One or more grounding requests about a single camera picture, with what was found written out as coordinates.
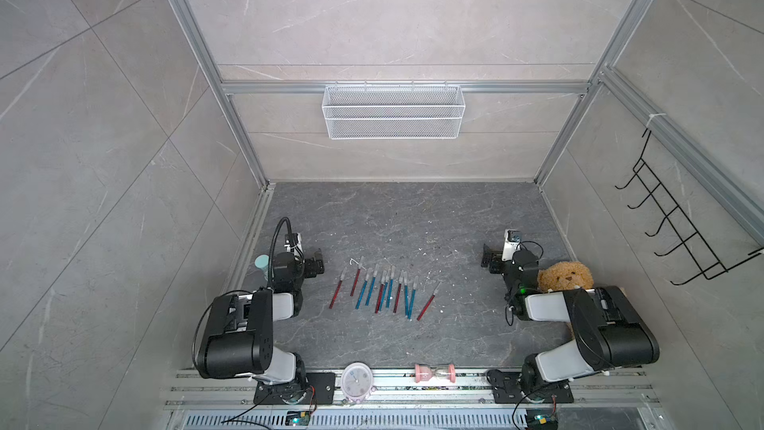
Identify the blue carving knife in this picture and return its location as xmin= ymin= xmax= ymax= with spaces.
xmin=355 ymin=270 xmax=372 ymax=310
xmin=365 ymin=266 xmax=379 ymax=307
xmin=404 ymin=276 xmax=417 ymax=320
xmin=385 ymin=266 xmax=396 ymax=309

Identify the red carving knife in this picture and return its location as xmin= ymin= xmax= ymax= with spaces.
xmin=350 ymin=258 xmax=363 ymax=297
xmin=417 ymin=283 xmax=441 ymax=322
xmin=393 ymin=272 xmax=405 ymax=314
xmin=328 ymin=271 xmax=346 ymax=310
xmin=375 ymin=273 xmax=388 ymax=314

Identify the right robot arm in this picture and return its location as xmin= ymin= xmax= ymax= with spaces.
xmin=481 ymin=241 xmax=660 ymax=398

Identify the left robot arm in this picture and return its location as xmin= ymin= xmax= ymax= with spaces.
xmin=192 ymin=250 xmax=324 ymax=391

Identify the teal hourglass timer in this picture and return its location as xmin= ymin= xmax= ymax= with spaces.
xmin=255 ymin=254 xmax=270 ymax=274

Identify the brown teddy bear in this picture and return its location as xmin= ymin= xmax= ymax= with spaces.
xmin=537 ymin=261 xmax=594 ymax=293

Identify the pink hourglass timer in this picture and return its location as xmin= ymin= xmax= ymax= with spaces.
xmin=414 ymin=364 xmax=457 ymax=383

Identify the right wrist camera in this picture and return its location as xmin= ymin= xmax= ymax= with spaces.
xmin=501 ymin=229 xmax=522 ymax=262

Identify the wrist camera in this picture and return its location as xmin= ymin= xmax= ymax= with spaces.
xmin=285 ymin=233 xmax=304 ymax=254
xmin=501 ymin=229 xmax=522 ymax=262

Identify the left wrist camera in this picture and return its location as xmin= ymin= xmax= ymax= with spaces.
xmin=285 ymin=233 xmax=304 ymax=254

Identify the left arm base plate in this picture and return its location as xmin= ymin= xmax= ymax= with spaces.
xmin=253 ymin=371 xmax=336 ymax=405

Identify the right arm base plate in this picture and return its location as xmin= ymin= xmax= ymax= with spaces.
xmin=485 ymin=368 xmax=574 ymax=404

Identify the white wire mesh basket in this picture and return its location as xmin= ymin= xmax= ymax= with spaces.
xmin=322 ymin=85 xmax=466 ymax=141

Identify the black wire hook rack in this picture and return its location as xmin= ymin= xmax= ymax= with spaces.
xmin=614 ymin=129 xmax=763 ymax=287

